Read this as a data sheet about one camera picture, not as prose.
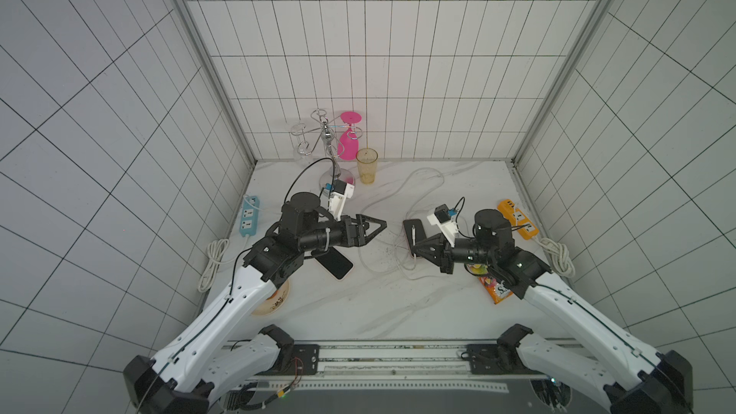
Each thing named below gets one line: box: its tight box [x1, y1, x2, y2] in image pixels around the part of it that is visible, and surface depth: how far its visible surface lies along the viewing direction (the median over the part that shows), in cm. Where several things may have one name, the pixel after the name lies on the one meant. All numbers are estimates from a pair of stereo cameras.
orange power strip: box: [497, 198, 540, 240], surface depth 102 cm
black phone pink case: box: [313, 245, 356, 281], surface depth 91 cm
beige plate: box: [251, 278, 291, 317], surface depth 84 cm
